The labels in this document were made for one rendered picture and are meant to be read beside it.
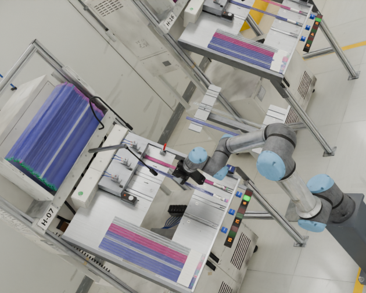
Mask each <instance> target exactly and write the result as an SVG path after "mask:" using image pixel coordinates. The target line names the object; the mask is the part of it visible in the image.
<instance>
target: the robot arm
mask: <svg viewBox="0 0 366 293"><path fill-rule="evenodd" d="M296 144H297V137H296V133H295V132H294V130H293V129H292V128H291V127H290V126H288V125H287V124H284V123H272V124H269V125H267V126H266V127H265V128H262V129H260V130H256V131H252V132H249V133H245V134H241V135H237V136H233V135H230V134H224V135H223V136H222V138H221V139H220V141H219V143H218V145H217V147H216V150H215V151H214V153H213V156H212V157H210V156H208V155H207V152H206V150H205V149H204V148H202V147H196V148H194V149H193V150H191V151H190V153H189V155H188V156H187V157H186V158H185V159H183V158H181V160H179V161H178V163H177V167H176V168H175V170H174V171H173V173H172V175H173V176H175V177H173V179H174V180H175V181H177V182H178V183H179V184H180V185H184V183H185V182H186V181H187V180H188V179H189V177H190V178H191V179H193V180H194V181H195V182H196V183H198V184H199V185H203V184H204V181H205V179H206V178H205V176H204V175H203V174H202V173H200V172H199V171H198V170H197V169H200V170H201V171H203V172H205V173H207V174H208V175H210V176H212V177H214V178H216V179H218V180H220V181H221V180H223V179H224V177H225V176H226V175H227V173H228V170H229V168H228V167H227V166H226V164H227V162H228V159H229V157H230V155H231V154H232V153H237V152H242V151H247V150H250V149H255V148H260V147H263V148H262V150H261V153H260V154H259V156H258V159H257V163H256V167H257V170H258V172H259V173H260V174H261V175H262V176H264V177H266V179H268V180H271V181H278V182H279V183H280V185H281V186H282V188H283V189H284V190H285V192H286V193H287V194H288V196H289V197H290V199H291V200H292V201H293V203H294V204H295V205H296V213H297V214H298V215H299V220H298V225H299V226H300V227H301V228H303V229H305V230H308V231H312V232H316V233H320V232H322V231H324V229H325V226H326V224H327V221H328V220H329V221H330V222H333V223H341V222H344V221H346V220H347V219H349V218H350V217H351V216H352V215H353V213H354V211H355V208H356V204H355V202H354V200H353V199H352V197H351V196H349V195H347V194H345V193H344V192H342V191H341V190H340V188H339V187H338V186H337V185H336V183H335V182H334V180H333V179H332V178H331V177H330V176H328V175H327V174H318V175H316V176H314V177H312V178H311V179H309V181H308V182H307V185H306V184H305V183H304V181H303V180H302V178H301V177H300V175H299V174H298V172H297V171H296V163H295V161H294V160H293V158H292V154H293V151H294V150H295V147H296ZM176 177H177V178H176Z"/></svg>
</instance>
